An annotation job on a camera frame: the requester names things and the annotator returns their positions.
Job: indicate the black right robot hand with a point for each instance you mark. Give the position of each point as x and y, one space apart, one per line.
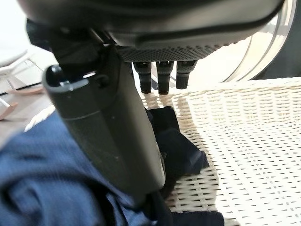
105 117

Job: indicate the blue garment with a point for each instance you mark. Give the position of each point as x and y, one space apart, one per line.
51 179

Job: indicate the round glass washing machine door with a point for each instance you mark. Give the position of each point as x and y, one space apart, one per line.
277 54

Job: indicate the white rocking chair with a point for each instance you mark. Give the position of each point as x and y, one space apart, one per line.
14 66

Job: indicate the white wicker laundry basket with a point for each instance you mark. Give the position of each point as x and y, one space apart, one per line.
247 146

